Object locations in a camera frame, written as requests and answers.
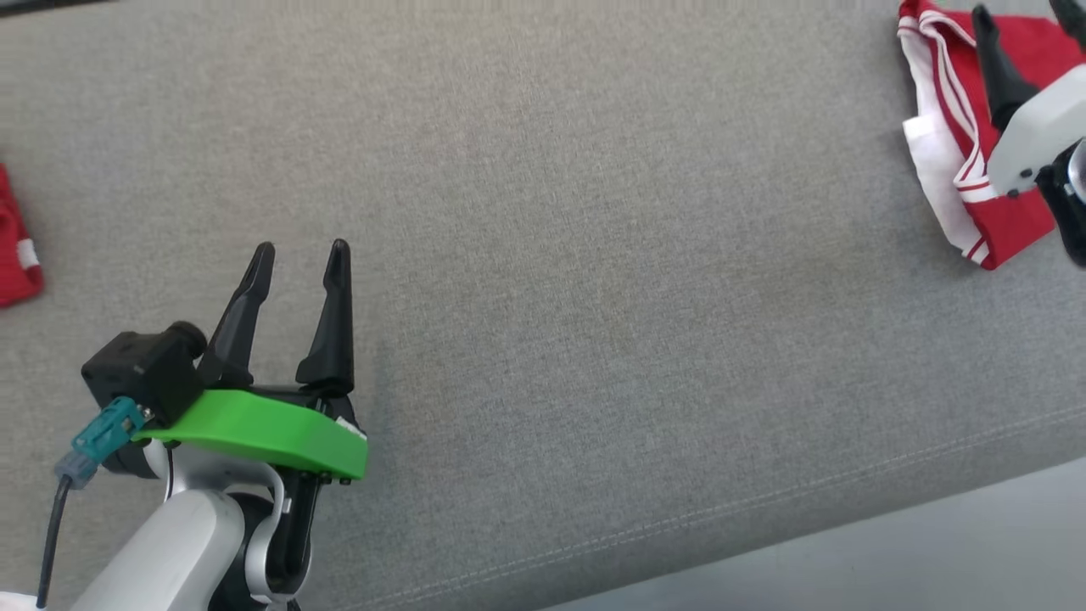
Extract black cable with teal connector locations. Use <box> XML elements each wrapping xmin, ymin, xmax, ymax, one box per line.
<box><xmin>36</xmin><ymin>397</ymin><xmax>147</xmax><ymax>610</ymax></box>

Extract red and white jersey shirt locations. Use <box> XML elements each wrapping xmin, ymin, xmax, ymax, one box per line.
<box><xmin>897</xmin><ymin>0</ymin><xmax>1086</xmax><ymax>271</ymax></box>

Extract red shorts with white label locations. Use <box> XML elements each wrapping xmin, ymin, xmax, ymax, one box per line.
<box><xmin>0</xmin><ymin>163</ymin><xmax>45</xmax><ymax>308</ymax></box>

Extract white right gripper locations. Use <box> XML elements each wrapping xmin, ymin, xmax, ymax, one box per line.
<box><xmin>971</xmin><ymin>0</ymin><xmax>1086</xmax><ymax>199</ymax></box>

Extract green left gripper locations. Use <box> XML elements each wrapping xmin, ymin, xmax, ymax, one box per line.
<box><xmin>132</xmin><ymin>238</ymin><xmax>370</xmax><ymax>485</ymax></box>

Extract grey fabric sofa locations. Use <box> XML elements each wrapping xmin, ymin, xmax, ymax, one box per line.
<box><xmin>0</xmin><ymin>0</ymin><xmax>1086</xmax><ymax>611</ymax></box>

